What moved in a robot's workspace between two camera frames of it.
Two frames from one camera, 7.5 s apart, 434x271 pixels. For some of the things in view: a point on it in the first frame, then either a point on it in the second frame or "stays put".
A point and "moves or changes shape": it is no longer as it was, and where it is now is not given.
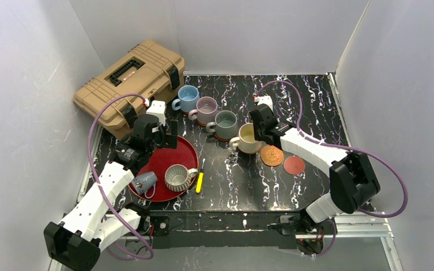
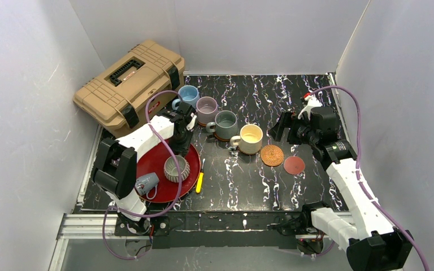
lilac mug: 207,107 stays put
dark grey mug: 226,123 stays put
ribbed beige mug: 178,178 moves or changes shape
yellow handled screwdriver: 200,179 stays put
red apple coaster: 294,165 stays put
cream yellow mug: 246,141 stays put
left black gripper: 169,132 to 181,138
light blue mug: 187,96 stays put
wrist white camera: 264,99 to 312,101
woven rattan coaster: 271,156 stays put
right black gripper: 258,122 to 290,130
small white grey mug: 145,183 stays put
